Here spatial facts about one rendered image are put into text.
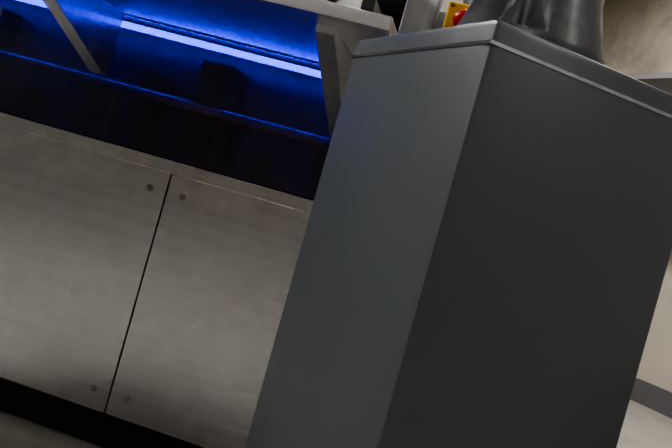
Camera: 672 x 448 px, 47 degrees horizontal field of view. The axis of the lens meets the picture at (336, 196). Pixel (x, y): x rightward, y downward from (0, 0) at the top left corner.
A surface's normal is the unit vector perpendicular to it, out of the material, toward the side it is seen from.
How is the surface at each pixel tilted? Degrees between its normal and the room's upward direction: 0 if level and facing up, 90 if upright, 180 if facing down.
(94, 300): 90
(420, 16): 90
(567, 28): 73
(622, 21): 90
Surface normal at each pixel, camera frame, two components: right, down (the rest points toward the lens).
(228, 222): -0.15, -0.04
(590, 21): 0.58, -0.15
